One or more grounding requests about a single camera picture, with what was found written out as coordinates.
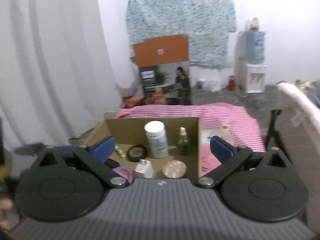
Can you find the white plastic bag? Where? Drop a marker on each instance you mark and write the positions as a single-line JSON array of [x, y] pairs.
[[212, 85]]

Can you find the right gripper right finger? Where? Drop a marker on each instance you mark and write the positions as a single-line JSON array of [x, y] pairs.
[[242, 168]]

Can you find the orange appliance box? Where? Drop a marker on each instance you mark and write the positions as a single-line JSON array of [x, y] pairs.
[[164, 68]]

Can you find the small green white tube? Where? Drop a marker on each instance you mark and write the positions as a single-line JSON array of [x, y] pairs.
[[120, 152]]

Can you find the red thermos bottle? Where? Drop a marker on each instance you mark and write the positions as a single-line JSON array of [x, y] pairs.
[[231, 83]]

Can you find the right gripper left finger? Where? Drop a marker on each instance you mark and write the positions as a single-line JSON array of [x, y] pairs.
[[90, 159]]

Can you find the bed mattress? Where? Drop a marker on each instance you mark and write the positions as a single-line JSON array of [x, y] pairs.
[[298, 127]]

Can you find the white power adapter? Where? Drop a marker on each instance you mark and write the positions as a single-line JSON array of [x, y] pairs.
[[144, 169]]

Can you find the brown cardboard box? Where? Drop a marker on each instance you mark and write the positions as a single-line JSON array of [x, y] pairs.
[[130, 132]]

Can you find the green dropper bottle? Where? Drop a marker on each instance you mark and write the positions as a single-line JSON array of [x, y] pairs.
[[183, 142]]

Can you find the white supplement bottle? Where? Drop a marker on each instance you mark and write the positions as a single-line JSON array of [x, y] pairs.
[[157, 138]]

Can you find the black cylinder tube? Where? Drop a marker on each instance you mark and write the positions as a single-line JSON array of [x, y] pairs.
[[111, 163]]

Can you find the gold lid jar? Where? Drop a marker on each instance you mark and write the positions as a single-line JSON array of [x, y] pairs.
[[174, 169]]

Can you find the person's left hand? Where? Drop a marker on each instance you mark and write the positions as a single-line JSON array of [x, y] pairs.
[[6, 205]]

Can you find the pink round container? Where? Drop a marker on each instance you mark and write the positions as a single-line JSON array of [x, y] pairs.
[[125, 173]]

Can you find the white water dispenser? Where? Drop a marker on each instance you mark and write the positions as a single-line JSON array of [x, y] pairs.
[[252, 77]]

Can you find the white curtain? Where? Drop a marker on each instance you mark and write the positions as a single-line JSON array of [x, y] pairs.
[[56, 78]]

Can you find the black tripod stand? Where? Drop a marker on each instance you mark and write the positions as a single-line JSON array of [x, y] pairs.
[[274, 134]]

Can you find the pink checkered tablecloth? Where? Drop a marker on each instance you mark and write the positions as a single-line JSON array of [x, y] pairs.
[[231, 123]]

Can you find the grey blanket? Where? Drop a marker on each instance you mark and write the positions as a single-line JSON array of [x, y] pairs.
[[310, 91]]

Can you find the blue patterned wall cloth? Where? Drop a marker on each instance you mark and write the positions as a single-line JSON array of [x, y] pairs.
[[206, 23]]

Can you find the blue water jug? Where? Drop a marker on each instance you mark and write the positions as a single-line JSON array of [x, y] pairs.
[[250, 46]]

